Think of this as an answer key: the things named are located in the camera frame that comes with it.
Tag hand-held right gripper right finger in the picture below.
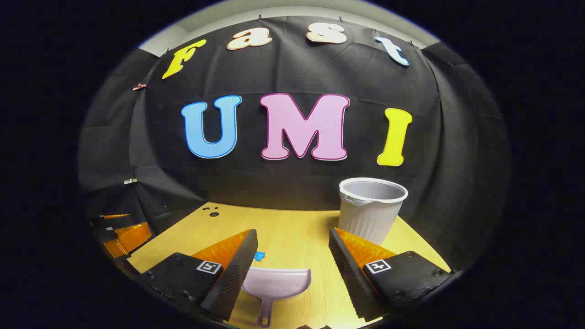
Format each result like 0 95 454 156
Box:
328 227 455 323

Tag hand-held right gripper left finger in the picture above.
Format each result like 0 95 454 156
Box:
139 228 259 323

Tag small pale purple dustpan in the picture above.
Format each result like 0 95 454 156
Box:
241 268 312 328

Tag ribbed white garbage bin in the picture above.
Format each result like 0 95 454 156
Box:
338 177 409 246

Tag wooden desktop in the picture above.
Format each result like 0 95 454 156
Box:
127 202 453 329

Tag black backdrop cloth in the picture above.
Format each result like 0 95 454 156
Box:
78 15 510 275

